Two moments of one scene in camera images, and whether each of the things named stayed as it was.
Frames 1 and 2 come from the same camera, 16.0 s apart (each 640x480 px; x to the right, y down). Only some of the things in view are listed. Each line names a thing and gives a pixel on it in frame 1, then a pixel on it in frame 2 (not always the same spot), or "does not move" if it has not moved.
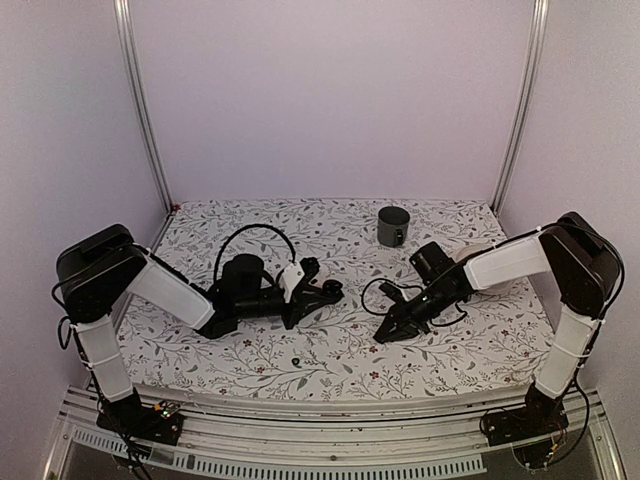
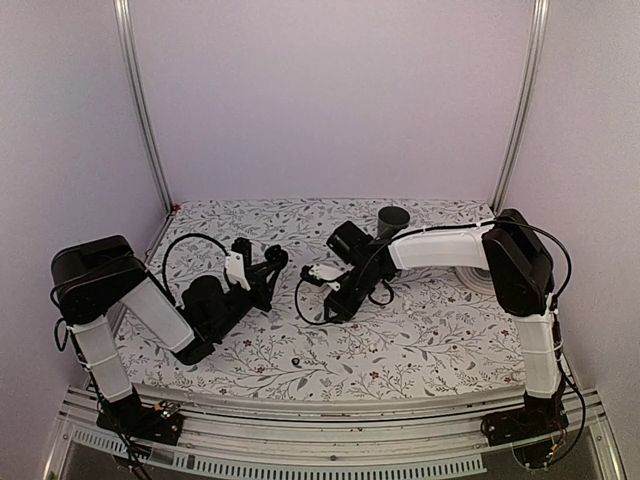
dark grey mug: [392, 225] does not move
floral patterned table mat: [488, 337] does not move
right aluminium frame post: [538, 34] does not move
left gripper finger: [309, 290] -> [257, 271]
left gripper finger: [302, 312] -> [269, 288]
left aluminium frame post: [139, 96] does not move
